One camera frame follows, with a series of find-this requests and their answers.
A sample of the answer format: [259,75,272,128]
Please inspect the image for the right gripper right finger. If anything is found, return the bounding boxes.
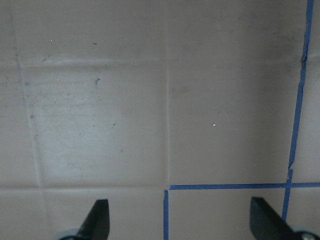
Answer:
[249,197,320,240]

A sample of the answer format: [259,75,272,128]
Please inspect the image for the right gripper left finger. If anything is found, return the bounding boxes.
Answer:
[57,199,110,240]

